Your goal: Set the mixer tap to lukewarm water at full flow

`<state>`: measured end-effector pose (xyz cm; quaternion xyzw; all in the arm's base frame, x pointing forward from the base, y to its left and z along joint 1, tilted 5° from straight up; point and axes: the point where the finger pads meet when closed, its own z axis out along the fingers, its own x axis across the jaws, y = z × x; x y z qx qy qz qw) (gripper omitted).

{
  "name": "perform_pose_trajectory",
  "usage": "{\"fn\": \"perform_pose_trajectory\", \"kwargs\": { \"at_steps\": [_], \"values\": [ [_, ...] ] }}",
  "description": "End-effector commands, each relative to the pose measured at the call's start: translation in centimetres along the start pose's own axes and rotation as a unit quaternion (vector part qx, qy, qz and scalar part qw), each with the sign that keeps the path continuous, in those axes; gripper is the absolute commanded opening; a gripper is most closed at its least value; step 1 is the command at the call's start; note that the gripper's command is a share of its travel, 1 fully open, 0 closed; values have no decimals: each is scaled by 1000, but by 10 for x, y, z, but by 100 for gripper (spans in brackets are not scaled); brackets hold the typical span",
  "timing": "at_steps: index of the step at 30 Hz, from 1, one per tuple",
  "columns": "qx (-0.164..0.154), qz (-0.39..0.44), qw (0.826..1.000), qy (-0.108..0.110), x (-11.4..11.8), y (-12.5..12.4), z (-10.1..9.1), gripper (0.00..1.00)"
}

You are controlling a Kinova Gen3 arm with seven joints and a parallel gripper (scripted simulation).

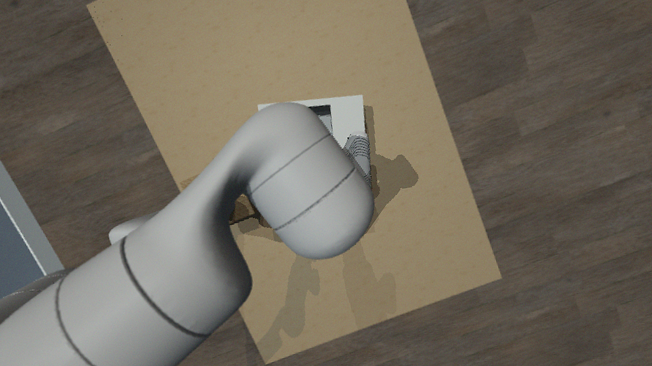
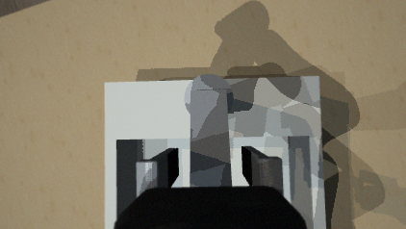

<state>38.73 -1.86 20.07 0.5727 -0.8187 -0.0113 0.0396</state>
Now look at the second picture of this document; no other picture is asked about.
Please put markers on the grey square sink basin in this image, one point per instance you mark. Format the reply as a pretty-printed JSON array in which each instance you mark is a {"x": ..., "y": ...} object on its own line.
[{"x": 279, "y": 116}]

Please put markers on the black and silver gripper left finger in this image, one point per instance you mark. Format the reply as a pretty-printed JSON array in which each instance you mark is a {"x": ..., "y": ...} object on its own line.
[{"x": 160, "y": 171}]

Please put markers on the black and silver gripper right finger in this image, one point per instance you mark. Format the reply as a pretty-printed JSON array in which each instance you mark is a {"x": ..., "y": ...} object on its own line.
[{"x": 259, "y": 169}]

